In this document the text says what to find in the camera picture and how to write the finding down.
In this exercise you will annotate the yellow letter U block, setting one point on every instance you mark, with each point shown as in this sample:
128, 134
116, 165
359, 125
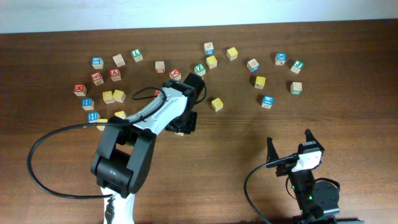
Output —
217, 104

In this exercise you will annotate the yellow letter C block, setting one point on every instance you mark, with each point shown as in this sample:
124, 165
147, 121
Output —
120, 114

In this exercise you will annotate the red letter M block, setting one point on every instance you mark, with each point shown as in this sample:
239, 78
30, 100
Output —
80, 90

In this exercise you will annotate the yellow letter G block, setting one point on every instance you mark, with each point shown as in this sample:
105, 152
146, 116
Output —
119, 96

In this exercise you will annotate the yellow O block lower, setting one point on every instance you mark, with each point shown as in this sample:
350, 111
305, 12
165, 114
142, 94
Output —
101, 127

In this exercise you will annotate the green letter Z block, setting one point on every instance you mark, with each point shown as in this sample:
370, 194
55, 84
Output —
200, 69

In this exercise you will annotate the blue letter h block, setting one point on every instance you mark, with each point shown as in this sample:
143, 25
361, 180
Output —
93, 117
87, 104

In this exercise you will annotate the blue letter H block upper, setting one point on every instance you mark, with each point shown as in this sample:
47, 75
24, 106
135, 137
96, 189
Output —
87, 104

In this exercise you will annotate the blue side wooden block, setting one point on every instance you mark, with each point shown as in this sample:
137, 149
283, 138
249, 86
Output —
209, 48

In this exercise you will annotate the green letter J block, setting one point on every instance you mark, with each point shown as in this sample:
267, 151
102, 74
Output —
297, 66

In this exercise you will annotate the blue side tilted block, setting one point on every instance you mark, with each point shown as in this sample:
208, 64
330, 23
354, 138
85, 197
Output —
252, 65

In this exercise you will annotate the red I side block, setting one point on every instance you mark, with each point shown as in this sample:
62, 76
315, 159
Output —
160, 66

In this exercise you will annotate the yellow block right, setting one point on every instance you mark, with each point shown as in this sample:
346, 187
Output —
260, 82

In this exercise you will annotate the blue number 5 block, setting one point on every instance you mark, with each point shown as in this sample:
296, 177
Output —
97, 63

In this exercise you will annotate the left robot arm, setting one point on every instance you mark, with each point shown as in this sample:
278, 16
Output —
124, 154

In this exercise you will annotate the yellow block far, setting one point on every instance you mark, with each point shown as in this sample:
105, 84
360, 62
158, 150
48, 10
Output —
232, 53

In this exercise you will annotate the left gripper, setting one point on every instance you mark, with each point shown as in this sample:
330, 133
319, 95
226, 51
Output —
189, 127

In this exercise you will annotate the blue letter S block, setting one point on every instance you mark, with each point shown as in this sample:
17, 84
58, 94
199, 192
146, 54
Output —
267, 102

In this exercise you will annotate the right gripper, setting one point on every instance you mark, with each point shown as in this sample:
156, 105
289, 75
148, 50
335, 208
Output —
272, 154

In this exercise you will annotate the blue letter K block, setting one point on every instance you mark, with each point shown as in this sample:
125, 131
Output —
280, 58

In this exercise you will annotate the red number 9 block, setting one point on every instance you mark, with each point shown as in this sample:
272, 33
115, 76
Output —
97, 78

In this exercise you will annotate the red tilted A block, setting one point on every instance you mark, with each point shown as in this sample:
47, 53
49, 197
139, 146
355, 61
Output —
175, 74

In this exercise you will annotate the green letter L block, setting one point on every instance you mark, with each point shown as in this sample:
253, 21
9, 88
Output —
137, 55

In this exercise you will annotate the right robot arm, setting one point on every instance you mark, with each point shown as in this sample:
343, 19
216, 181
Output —
317, 198

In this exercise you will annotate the green side wooden block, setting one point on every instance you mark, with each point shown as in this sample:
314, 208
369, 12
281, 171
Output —
296, 88

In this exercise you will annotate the blue letter H block lower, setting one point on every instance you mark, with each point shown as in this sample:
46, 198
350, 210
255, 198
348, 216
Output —
93, 117

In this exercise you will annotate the plain wooden block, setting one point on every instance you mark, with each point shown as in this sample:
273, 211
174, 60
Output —
119, 61

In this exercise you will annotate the red letter A block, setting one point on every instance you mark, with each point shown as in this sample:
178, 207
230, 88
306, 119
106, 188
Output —
115, 74

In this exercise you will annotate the yellow letter O block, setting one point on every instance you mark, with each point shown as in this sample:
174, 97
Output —
108, 97

